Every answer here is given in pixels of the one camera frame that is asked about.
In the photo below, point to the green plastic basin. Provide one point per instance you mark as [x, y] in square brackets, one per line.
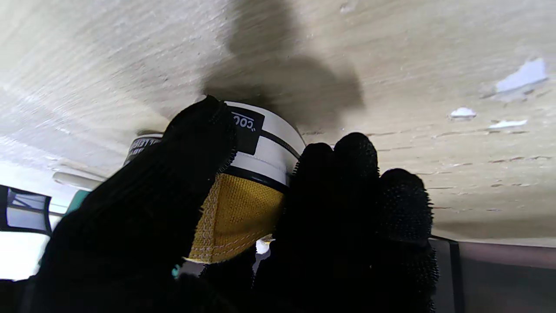
[77, 201]

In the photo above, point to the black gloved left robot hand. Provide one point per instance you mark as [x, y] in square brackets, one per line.
[143, 217]

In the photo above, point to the yellow canvas sneaker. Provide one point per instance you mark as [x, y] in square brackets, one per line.
[141, 145]
[243, 208]

